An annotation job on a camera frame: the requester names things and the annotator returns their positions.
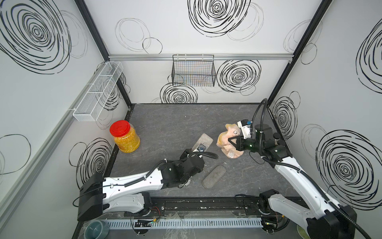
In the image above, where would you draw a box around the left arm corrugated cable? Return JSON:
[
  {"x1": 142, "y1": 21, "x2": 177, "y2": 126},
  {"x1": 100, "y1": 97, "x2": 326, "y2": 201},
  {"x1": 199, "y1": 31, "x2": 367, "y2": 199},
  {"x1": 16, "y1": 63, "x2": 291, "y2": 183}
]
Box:
[{"x1": 123, "y1": 151, "x2": 219, "y2": 187}]

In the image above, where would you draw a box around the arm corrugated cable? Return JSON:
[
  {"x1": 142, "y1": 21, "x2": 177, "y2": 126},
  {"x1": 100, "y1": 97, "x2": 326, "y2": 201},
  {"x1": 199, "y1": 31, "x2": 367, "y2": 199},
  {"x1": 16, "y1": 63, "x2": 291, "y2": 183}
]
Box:
[
  {"x1": 123, "y1": 151, "x2": 219, "y2": 187},
  {"x1": 250, "y1": 98, "x2": 372, "y2": 239}
]

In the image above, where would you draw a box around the black wire basket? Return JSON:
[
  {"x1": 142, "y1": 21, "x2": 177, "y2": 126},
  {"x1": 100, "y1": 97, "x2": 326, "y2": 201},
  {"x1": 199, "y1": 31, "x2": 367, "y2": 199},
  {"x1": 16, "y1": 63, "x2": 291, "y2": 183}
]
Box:
[{"x1": 171, "y1": 54, "x2": 216, "y2": 87}]

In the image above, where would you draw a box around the brown spice bottle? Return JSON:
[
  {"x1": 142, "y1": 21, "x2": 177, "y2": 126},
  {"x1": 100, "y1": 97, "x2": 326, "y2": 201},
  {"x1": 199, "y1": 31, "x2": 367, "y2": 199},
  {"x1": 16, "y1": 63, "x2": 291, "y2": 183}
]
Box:
[
  {"x1": 273, "y1": 132, "x2": 281, "y2": 140},
  {"x1": 277, "y1": 139, "x2": 286, "y2": 146}
]

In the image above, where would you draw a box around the red lid yellow jar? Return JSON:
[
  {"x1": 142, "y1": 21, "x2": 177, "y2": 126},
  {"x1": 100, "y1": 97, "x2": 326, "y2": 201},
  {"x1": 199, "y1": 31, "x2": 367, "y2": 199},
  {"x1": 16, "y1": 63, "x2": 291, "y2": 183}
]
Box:
[{"x1": 109, "y1": 120, "x2": 140, "y2": 153}]

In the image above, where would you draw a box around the white slotted cable duct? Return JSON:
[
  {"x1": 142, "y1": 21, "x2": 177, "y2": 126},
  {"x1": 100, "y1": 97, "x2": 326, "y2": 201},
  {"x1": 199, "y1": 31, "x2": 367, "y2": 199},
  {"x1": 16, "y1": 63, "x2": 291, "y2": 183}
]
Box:
[{"x1": 105, "y1": 218, "x2": 263, "y2": 230}]

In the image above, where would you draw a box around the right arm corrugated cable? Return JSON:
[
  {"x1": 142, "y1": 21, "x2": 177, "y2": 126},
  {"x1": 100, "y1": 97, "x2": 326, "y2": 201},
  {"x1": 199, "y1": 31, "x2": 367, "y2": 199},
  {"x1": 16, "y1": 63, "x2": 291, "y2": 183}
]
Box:
[{"x1": 250, "y1": 98, "x2": 372, "y2": 239}]

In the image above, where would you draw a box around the brown spice bottle far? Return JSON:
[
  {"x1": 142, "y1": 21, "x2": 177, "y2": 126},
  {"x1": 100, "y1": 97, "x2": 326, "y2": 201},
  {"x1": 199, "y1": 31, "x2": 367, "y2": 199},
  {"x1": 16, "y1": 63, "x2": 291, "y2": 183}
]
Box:
[{"x1": 273, "y1": 132, "x2": 281, "y2": 140}]

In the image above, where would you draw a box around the teal tape roll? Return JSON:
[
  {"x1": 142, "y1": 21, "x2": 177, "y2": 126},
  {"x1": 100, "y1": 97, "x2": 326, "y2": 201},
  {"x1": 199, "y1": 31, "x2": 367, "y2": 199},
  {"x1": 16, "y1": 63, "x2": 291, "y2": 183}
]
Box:
[{"x1": 84, "y1": 220, "x2": 110, "y2": 239}]

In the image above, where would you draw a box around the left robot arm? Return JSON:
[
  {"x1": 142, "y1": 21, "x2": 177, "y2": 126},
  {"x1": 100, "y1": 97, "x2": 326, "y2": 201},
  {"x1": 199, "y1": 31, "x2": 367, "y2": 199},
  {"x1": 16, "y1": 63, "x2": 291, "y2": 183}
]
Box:
[{"x1": 77, "y1": 149, "x2": 207, "y2": 222}]

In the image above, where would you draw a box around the grey rectangular eyeglass case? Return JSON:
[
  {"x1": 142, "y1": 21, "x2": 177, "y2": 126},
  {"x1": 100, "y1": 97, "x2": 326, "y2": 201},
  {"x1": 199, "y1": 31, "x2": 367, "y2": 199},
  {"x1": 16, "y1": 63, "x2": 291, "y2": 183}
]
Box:
[{"x1": 191, "y1": 133, "x2": 213, "y2": 152}]

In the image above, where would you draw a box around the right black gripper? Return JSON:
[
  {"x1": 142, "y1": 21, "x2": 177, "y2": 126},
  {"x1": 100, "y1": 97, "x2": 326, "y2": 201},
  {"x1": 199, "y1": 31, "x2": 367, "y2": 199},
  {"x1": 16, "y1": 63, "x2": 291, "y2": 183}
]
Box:
[{"x1": 227, "y1": 134, "x2": 262, "y2": 153}]

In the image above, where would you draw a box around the grey oval eyeglass case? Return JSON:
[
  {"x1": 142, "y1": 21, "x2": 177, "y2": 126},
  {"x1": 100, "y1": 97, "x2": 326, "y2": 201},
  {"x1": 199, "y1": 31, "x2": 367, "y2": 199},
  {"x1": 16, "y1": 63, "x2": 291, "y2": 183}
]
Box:
[{"x1": 202, "y1": 165, "x2": 226, "y2": 189}]

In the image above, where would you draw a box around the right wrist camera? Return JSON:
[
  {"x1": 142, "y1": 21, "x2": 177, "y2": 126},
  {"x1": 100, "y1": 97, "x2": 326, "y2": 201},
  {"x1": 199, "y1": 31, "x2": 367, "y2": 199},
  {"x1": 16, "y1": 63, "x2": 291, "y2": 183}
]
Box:
[{"x1": 237, "y1": 119, "x2": 252, "y2": 139}]

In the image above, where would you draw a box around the white mesh shelf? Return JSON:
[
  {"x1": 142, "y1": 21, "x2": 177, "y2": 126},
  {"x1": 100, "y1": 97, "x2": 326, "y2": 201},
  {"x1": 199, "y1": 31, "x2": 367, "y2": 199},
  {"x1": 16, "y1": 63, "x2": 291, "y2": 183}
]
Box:
[{"x1": 73, "y1": 61, "x2": 123, "y2": 121}]

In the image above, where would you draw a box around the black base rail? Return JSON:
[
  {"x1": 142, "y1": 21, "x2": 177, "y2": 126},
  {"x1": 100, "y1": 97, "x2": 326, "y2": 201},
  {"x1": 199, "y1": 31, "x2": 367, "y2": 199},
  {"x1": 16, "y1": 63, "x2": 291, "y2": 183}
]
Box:
[{"x1": 83, "y1": 196, "x2": 311, "y2": 216}]

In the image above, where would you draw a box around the brown spice bottle near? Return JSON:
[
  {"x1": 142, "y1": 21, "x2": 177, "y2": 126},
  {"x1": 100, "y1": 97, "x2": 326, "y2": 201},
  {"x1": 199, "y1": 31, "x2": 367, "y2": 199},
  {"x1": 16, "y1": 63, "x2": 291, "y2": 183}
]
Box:
[{"x1": 277, "y1": 139, "x2": 286, "y2": 146}]

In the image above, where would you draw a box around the green tape roll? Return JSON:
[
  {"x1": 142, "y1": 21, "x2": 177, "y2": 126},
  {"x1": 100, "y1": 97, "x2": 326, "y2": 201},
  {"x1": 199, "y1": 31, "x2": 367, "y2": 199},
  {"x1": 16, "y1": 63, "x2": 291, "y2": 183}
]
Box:
[{"x1": 296, "y1": 225, "x2": 310, "y2": 239}]

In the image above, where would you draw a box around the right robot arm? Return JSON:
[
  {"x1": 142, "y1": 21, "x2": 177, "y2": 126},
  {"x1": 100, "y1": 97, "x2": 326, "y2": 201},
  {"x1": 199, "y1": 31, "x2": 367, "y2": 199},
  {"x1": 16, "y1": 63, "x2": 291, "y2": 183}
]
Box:
[{"x1": 229, "y1": 120, "x2": 357, "y2": 239}]

